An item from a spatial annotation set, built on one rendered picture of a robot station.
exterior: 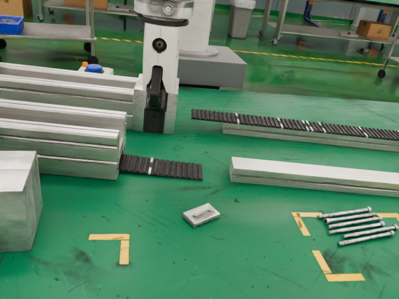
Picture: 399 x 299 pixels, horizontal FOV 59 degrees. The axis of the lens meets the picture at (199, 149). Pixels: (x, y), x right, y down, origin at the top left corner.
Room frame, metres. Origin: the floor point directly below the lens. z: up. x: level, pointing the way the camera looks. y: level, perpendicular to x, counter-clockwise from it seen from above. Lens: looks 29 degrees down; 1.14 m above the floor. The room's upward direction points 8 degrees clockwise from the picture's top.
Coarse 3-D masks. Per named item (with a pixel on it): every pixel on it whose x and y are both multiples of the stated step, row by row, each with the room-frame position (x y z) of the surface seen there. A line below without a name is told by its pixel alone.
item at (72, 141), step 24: (0, 120) 0.49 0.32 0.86; (24, 120) 0.50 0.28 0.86; (48, 120) 0.55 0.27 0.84; (72, 120) 0.55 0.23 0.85; (96, 120) 0.55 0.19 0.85; (120, 120) 0.56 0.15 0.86; (0, 144) 0.47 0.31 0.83; (24, 144) 0.47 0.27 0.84; (48, 144) 0.48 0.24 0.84; (72, 144) 0.49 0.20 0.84; (96, 144) 0.49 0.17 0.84; (120, 144) 0.53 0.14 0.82; (48, 168) 0.48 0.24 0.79; (72, 168) 0.48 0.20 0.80; (96, 168) 0.48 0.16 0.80
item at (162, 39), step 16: (144, 32) 0.51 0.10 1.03; (160, 32) 0.49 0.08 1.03; (176, 32) 0.50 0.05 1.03; (144, 48) 0.49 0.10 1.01; (160, 48) 0.50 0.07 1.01; (176, 48) 0.50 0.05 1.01; (144, 64) 0.49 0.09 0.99; (160, 64) 0.49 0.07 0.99; (176, 64) 0.50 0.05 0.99; (144, 80) 0.49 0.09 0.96
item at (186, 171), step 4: (184, 164) 0.56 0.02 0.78; (188, 164) 0.57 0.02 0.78; (184, 168) 0.55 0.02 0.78; (188, 168) 0.55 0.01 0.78; (180, 172) 0.54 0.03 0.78; (184, 172) 0.54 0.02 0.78; (188, 172) 0.54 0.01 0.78; (180, 176) 0.53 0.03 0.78; (184, 176) 0.52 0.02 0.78; (188, 176) 0.53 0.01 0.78
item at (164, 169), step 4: (160, 160) 0.57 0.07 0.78; (168, 160) 0.57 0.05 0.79; (160, 164) 0.55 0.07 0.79; (164, 164) 0.56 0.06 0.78; (168, 164) 0.55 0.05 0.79; (160, 168) 0.54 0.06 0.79; (164, 168) 0.54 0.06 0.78; (168, 168) 0.54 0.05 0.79; (160, 172) 0.52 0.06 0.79; (164, 172) 0.53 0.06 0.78; (168, 172) 0.53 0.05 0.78; (164, 176) 0.52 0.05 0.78; (168, 176) 0.52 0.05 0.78
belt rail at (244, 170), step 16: (240, 160) 0.57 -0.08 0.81; (256, 160) 0.57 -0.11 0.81; (240, 176) 0.54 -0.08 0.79; (256, 176) 0.55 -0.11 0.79; (272, 176) 0.54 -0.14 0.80; (288, 176) 0.55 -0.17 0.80; (304, 176) 0.55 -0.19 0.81; (320, 176) 0.55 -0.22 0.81; (336, 176) 0.56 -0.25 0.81; (352, 176) 0.57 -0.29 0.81; (368, 176) 0.58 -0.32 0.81; (384, 176) 0.58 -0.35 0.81; (352, 192) 0.56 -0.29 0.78; (368, 192) 0.56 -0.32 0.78; (384, 192) 0.56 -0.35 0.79
